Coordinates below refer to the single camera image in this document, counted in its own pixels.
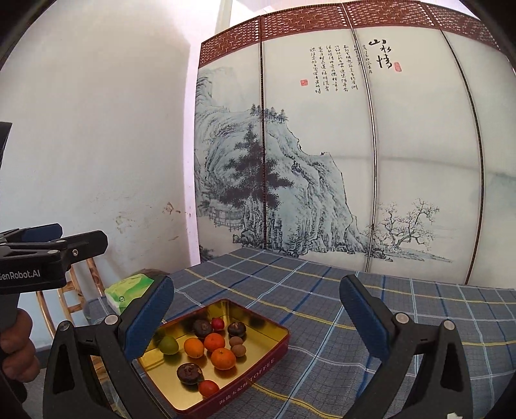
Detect red and gold tin box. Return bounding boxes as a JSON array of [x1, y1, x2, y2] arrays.
[[133, 298, 291, 419]]

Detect large water chestnut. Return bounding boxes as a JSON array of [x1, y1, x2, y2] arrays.
[[176, 362, 203, 385]]

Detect grey plaid cloth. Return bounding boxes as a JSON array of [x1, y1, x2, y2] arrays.
[[83, 247, 516, 419]]

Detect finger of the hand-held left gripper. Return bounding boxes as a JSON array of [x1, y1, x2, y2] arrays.
[[8, 230, 109, 267], [0, 223, 64, 245]]

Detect large mandarin orange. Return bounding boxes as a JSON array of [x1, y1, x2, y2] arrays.
[[210, 347, 237, 371]]

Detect person's left hand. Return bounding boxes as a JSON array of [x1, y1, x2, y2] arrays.
[[0, 310, 41, 383]]

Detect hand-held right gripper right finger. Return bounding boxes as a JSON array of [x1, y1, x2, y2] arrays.
[[339, 275, 474, 419]]

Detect landscape painted folding screen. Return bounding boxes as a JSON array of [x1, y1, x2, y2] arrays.
[[193, 0, 516, 291]]

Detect smooth round orange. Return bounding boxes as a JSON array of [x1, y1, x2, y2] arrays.
[[183, 337, 205, 359]]

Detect small mandarin orange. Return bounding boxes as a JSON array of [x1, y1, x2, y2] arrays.
[[203, 333, 226, 353]]

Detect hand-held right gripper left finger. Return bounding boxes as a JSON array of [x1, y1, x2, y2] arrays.
[[42, 275, 175, 419]]

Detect green tissue pack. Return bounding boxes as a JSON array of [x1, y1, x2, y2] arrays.
[[105, 273, 156, 315]]

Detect wooden chair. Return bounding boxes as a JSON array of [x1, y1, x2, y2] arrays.
[[35, 258, 106, 343]]

